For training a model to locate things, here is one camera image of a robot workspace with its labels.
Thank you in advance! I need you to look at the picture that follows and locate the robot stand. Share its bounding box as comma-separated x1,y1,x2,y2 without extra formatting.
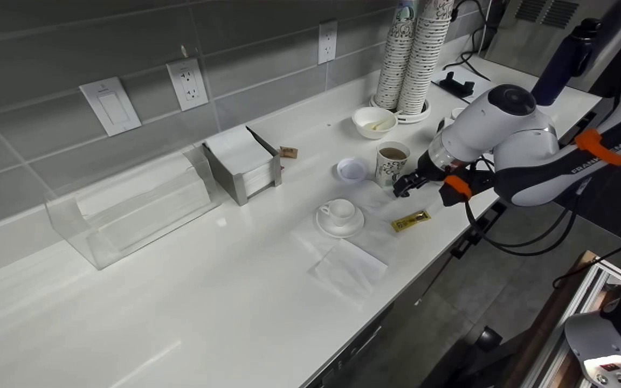
520,250,621,388

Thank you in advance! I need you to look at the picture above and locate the white plastic spoon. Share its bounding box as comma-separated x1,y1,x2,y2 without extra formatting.
363,115,398,131

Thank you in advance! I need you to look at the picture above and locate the white plastic cup lid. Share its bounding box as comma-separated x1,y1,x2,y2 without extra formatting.
336,157,368,184

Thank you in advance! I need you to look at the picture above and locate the white saucer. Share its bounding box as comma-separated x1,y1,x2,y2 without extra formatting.
316,204,366,239

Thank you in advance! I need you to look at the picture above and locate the white paper napkin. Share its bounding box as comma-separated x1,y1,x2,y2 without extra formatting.
310,239,389,300

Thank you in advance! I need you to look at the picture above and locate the black drawer handle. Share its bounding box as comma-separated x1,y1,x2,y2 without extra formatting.
310,318,384,388
449,200,508,260

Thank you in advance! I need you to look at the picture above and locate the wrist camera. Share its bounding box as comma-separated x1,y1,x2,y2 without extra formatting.
440,168,498,207

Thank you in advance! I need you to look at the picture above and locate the white teacup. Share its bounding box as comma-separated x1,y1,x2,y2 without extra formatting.
319,199,356,227

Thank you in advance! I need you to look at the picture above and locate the black cable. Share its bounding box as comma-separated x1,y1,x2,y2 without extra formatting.
552,229,621,289
443,0,493,72

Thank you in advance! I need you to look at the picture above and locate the black holder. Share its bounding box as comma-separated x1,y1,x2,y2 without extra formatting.
439,71,476,99

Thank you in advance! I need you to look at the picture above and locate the yellow sachet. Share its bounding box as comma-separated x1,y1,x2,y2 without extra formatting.
390,210,432,233

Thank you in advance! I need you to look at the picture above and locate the white wall socket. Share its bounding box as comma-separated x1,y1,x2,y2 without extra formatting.
318,20,338,65
166,58,209,112

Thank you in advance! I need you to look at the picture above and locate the stack of paper cups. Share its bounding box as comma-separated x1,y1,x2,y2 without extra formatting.
397,0,455,116
373,0,418,112

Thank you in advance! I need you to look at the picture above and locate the metal napkin dispenser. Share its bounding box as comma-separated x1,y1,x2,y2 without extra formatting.
201,126,283,206

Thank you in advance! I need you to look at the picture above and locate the dark blue water bottle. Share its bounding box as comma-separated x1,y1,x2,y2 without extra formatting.
530,18,603,107

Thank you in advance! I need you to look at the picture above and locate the patterned paper cup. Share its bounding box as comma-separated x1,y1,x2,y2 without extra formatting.
375,141,411,189

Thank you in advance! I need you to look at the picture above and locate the clear acrylic towel holder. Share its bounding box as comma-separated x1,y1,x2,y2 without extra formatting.
45,146,224,271

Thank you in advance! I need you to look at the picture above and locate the stack of white napkins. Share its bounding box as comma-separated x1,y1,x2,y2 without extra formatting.
205,127,276,197

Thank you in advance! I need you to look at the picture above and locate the stainless steel appliance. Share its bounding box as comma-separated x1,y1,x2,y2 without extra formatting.
482,0,621,93

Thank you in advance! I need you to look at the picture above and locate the white light switch plate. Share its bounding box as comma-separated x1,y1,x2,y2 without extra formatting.
79,77,142,137

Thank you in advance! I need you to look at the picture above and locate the white cup stack base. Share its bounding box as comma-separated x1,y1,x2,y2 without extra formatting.
369,94,431,124

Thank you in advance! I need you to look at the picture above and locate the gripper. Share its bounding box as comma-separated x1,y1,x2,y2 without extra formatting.
393,150,445,198

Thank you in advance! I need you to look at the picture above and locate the white bowl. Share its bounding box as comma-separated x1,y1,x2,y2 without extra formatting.
352,106,399,140

